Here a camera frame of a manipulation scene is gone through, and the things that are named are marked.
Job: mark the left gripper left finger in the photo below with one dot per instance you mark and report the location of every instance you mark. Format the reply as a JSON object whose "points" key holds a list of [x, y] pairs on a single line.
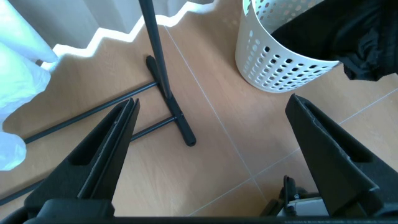
{"points": [[62, 186]]}

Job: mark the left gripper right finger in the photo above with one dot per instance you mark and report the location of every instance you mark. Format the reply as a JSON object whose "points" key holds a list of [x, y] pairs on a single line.
{"points": [[342, 180]]}

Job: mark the white printed t-shirt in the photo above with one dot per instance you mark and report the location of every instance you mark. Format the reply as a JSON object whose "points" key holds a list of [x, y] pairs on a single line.
{"points": [[18, 77]]}

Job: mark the black shorts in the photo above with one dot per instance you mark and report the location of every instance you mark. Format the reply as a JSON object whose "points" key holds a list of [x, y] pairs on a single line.
{"points": [[342, 31]]}

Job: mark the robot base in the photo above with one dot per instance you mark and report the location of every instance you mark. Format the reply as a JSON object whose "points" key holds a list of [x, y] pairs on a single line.
{"points": [[308, 207]]}

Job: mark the white laundry basket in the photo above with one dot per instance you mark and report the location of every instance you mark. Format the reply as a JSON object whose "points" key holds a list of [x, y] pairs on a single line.
{"points": [[242, 53]]}

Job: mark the black clothes rack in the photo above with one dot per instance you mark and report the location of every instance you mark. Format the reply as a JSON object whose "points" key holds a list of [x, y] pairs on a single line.
{"points": [[159, 56]]}

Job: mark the beige curtain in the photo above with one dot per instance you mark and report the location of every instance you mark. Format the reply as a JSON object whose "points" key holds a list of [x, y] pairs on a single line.
{"points": [[93, 15]]}

